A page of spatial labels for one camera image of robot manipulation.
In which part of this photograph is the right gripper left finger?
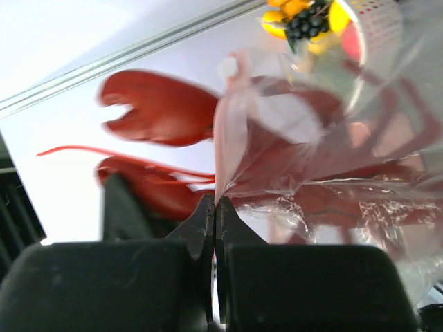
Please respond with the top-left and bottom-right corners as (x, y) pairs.
(1, 194), (215, 331)

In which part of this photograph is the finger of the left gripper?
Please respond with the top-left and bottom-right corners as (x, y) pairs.
(102, 173), (154, 241)

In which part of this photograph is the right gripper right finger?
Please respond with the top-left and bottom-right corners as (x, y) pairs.
(215, 197), (419, 331)

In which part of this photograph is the red plastic lobster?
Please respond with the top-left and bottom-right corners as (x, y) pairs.
(35, 59), (443, 243)

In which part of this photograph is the clear zip top bag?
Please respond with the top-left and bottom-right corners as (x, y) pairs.
(213, 49), (442, 303)

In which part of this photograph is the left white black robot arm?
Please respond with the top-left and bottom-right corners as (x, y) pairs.
(1, 157), (155, 277)

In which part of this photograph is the orange toy carrots bunch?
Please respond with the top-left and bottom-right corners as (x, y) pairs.
(260, 0), (311, 39)

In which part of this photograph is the yellow toy lemon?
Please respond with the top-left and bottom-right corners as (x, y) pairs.
(308, 1), (351, 55)

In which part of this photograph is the white plastic basket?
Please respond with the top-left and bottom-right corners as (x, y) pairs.
(335, 1), (404, 73)

